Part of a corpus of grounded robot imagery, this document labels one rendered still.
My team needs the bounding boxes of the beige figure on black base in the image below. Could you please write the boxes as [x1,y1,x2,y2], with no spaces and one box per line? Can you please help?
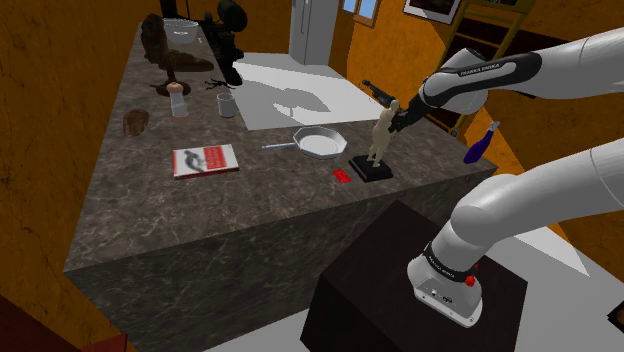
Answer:
[347,99,395,184]

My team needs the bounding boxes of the blue spray bottle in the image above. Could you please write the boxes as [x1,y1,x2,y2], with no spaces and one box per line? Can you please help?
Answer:
[462,120,501,165]

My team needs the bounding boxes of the grey frying pan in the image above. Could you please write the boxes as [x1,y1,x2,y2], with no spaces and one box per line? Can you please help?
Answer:
[261,125,349,161]

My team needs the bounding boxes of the yellow framed dark shelf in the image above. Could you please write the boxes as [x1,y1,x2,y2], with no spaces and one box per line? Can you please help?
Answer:
[422,0,573,139]

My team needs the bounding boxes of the grey refrigerator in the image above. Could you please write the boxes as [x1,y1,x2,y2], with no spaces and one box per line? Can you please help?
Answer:
[288,0,341,67]

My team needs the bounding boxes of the black robot stand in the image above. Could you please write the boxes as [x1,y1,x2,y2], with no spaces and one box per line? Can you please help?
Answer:
[299,199,529,352]

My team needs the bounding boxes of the grey cup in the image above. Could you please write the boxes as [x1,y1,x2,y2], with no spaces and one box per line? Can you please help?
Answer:
[216,92,237,119]

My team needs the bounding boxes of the small black lizard figure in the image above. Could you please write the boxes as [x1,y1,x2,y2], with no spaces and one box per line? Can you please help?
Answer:
[204,77,235,92]

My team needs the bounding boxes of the red and white book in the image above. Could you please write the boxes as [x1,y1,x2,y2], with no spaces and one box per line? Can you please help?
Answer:
[171,143,241,181]

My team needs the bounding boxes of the clear mill with wooden top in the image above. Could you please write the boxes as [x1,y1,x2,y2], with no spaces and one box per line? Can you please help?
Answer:
[166,81,190,119]

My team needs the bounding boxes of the brown stemmed dish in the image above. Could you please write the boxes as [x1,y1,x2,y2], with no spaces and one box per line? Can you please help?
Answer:
[148,68,192,97]

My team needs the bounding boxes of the dark brown rough sculpture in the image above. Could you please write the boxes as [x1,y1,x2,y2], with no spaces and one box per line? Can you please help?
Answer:
[140,13,216,74]

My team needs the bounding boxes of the brown rock lump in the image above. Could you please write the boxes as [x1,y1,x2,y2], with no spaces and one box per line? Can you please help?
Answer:
[122,108,151,138]

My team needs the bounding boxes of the dark red cabinet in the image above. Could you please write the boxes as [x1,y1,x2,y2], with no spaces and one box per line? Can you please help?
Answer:
[0,292,129,352]

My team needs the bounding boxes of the framed wall picture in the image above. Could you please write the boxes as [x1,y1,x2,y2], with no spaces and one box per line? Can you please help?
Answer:
[402,0,463,26]

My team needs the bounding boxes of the window with wooden frame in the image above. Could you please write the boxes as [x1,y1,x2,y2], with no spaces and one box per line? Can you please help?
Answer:
[341,0,382,28]

